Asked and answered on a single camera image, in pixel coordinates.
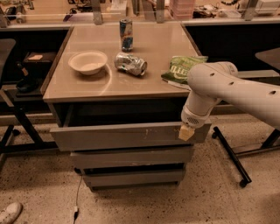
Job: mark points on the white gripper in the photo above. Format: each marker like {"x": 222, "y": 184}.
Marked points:
{"x": 191, "y": 119}

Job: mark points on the grey top drawer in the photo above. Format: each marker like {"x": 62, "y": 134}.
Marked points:
{"x": 117, "y": 136}

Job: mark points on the grey drawer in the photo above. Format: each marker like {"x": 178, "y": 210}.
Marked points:
{"x": 117, "y": 136}
{"x": 132, "y": 157}
{"x": 134, "y": 178}

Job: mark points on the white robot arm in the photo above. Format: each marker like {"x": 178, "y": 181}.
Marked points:
{"x": 211, "y": 83}

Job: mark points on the grey middle drawer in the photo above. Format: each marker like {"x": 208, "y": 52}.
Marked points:
{"x": 132, "y": 157}

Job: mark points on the grey bottom drawer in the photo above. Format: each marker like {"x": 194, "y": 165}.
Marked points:
{"x": 134, "y": 178}

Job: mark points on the grey drawer cabinet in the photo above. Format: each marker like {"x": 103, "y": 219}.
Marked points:
{"x": 97, "y": 85}

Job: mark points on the black rolling stand base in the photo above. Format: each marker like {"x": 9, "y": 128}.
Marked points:
{"x": 270, "y": 144}

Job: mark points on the green chip bag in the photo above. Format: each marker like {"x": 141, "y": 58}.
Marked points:
{"x": 179, "y": 68}

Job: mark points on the crushed silver can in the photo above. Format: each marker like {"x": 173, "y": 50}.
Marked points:
{"x": 130, "y": 64}

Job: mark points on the white paper bowl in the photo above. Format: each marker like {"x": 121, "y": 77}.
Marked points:
{"x": 88, "y": 62}

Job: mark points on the upright blue energy drink can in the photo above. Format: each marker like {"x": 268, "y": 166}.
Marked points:
{"x": 126, "y": 34}

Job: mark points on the black object on shelf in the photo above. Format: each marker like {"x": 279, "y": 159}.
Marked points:
{"x": 26, "y": 85}

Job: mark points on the dark box with note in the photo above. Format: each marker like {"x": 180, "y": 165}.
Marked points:
{"x": 39, "y": 57}

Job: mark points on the white shoe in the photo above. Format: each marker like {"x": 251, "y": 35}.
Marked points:
{"x": 9, "y": 214}

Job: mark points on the grey office chair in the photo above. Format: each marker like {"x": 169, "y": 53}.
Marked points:
{"x": 6, "y": 47}

